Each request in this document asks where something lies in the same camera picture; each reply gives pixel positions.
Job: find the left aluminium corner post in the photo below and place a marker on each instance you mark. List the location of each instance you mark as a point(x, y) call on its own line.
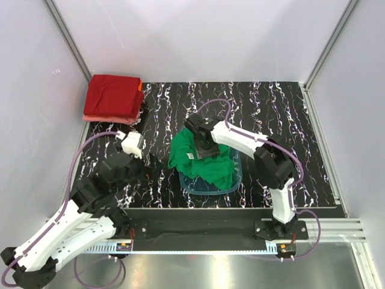
point(68, 39)

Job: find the aluminium corner post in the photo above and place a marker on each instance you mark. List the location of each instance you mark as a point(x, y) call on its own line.
point(332, 40)
point(68, 39)

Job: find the folded dark red shirt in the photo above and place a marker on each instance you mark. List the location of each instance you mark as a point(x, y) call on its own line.
point(113, 91)

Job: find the black marble pattern mat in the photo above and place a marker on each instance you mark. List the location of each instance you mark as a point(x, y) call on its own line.
point(270, 108)

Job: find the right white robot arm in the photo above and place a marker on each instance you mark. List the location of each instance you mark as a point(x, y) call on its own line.
point(275, 167)

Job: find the right aluminium corner post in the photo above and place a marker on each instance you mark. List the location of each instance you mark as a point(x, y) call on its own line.
point(332, 40)

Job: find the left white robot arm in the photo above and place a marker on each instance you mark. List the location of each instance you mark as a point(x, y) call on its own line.
point(88, 217)

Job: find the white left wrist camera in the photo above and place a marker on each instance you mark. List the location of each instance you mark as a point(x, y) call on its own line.
point(131, 143)

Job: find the green t shirt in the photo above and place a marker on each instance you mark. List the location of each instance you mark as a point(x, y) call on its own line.
point(217, 171)

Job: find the blue transparent plastic tray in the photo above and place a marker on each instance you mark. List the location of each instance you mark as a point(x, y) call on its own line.
point(199, 186)

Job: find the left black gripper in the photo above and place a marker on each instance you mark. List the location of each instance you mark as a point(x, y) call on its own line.
point(151, 172)

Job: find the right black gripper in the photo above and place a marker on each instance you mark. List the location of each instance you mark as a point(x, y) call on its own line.
point(201, 152)

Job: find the folded orange shirt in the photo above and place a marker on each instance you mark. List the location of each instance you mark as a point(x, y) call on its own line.
point(139, 85)

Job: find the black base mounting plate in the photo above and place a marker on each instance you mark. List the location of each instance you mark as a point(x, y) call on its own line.
point(207, 229)

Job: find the aluminium frame rail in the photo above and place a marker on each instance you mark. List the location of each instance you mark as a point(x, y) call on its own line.
point(331, 228)

